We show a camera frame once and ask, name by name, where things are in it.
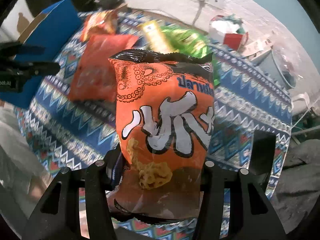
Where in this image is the beige plug with cable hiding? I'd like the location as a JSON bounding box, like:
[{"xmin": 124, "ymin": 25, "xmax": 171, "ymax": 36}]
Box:
[{"xmin": 192, "ymin": 0, "xmax": 207, "ymax": 27}]

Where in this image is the orange octopus print snack bag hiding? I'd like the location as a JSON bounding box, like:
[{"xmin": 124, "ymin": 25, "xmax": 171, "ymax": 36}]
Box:
[{"xmin": 106, "ymin": 49, "xmax": 217, "ymax": 227}]

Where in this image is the green snack bag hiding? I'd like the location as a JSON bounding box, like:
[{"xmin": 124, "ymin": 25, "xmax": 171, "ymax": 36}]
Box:
[{"xmin": 160, "ymin": 25, "xmax": 222, "ymax": 87}]

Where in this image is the black round device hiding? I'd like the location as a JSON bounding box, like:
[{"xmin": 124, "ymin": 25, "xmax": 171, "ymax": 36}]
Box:
[{"xmin": 99, "ymin": 0, "xmax": 125, "ymax": 10}]

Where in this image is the orange yellow snack bag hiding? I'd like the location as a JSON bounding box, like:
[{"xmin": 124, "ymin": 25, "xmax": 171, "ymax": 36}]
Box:
[{"xmin": 80, "ymin": 9, "xmax": 119, "ymax": 42}]

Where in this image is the grey blue trash bin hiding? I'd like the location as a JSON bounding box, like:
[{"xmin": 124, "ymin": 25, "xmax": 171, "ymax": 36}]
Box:
[{"xmin": 252, "ymin": 49, "xmax": 297, "ymax": 89}]

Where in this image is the blue patterned tablecloth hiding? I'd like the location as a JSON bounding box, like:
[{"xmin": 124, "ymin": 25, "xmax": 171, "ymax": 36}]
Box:
[{"xmin": 14, "ymin": 10, "xmax": 293, "ymax": 240}]

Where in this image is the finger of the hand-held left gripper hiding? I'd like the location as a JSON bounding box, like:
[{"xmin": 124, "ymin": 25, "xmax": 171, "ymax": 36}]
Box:
[
  {"xmin": 10, "ymin": 42, "xmax": 47, "ymax": 56},
  {"xmin": 24, "ymin": 61, "xmax": 60, "ymax": 77}
]

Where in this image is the red white shopping bag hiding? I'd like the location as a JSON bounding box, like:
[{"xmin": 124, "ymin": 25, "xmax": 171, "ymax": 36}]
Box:
[{"xmin": 209, "ymin": 14, "xmax": 249, "ymax": 50}]

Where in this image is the red snack bag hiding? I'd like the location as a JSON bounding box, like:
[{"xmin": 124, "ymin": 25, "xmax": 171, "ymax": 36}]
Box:
[{"xmin": 67, "ymin": 34, "xmax": 139, "ymax": 103}]

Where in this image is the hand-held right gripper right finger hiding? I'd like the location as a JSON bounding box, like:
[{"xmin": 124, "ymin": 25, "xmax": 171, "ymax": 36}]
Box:
[{"xmin": 197, "ymin": 161, "xmax": 298, "ymax": 240}]

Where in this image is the yellow gold snack box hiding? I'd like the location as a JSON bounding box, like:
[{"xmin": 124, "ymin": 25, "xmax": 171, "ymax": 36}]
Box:
[{"xmin": 139, "ymin": 20, "xmax": 170, "ymax": 52}]

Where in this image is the blue-sided cardboard box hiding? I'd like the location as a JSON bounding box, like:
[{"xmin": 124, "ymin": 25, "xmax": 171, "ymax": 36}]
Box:
[{"xmin": 0, "ymin": 0, "xmax": 83, "ymax": 108}]

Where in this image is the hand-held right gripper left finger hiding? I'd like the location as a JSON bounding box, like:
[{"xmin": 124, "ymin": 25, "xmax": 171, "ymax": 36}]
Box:
[{"xmin": 22, "ymin": 144, "xmax": 125, "ymax": 240}]

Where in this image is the black smartphone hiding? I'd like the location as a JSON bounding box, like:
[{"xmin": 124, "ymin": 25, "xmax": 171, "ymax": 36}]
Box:
[{"xmin": 250, "ymin": 129, "xmax": 277, "ymax": 175}]

